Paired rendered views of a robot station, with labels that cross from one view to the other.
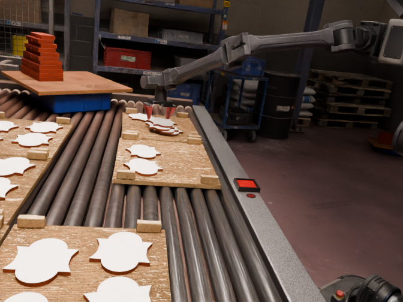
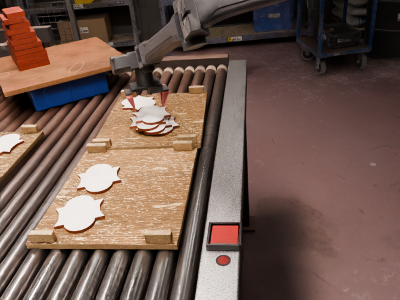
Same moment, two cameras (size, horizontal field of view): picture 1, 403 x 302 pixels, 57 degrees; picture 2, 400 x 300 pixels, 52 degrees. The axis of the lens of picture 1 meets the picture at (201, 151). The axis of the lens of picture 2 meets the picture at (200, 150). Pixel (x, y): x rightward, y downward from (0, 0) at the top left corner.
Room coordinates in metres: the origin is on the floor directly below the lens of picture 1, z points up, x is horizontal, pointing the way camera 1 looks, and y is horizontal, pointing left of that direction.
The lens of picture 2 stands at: (0.53, -0.37, 1.55)
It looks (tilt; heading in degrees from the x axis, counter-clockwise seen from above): 30 degrees down; 20
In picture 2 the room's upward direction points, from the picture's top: 6 degrees counter-clockwise
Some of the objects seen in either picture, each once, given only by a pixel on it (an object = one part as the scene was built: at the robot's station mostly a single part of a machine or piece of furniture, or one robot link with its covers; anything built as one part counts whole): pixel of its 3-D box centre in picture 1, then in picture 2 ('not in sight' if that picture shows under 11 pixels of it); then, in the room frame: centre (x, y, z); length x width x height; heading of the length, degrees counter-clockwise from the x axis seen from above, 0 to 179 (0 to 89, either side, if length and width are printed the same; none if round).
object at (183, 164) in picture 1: (164, 160); (124, 191); (1.29, 0.13, 0.93); 0.41 x 0.35 x 0.02; 11
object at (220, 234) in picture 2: (246, 185); (224, 236); (1.19, -0.17, 0.92); 0.06 x 0.06 x 0.01; 11
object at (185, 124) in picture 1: (159, 127); (155, 118); (1.71, 0.21, 0.93); 0.41 x 0.35 x 0.02; 13
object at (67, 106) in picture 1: (71, 95); (62, 80); (1.93, 0.72, 0.97); 0.31 x 0.31 x 0.10; 46
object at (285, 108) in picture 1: (274, 103); (396, 9); (5.35, -0.95, 0.44); 0.59 x 0.59 x 0.88
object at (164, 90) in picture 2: (165, 111); (157, 96); (1.71, 0.19, 1.01); 0.07 x 0.07 x 0.09; 34
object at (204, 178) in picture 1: (208, 179); (158, 236); (1.13, -0.04, 0.95); 0.06 x 0.02 x 0.03; 101
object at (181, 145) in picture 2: (194, 141); (183, 145); (1.51, 0.04, 0.95); 0.06 x 0.02 x 0.03; 101
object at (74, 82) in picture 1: (67, 81); (58, 62); (1.99, 0.77, 1.03); 0.50 x 0.50 x 0.02; 46
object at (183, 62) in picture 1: (191, 65); not in sight; (5.87, 0.34, 0.76); 0.50 x 0.36 x 0.24; 114
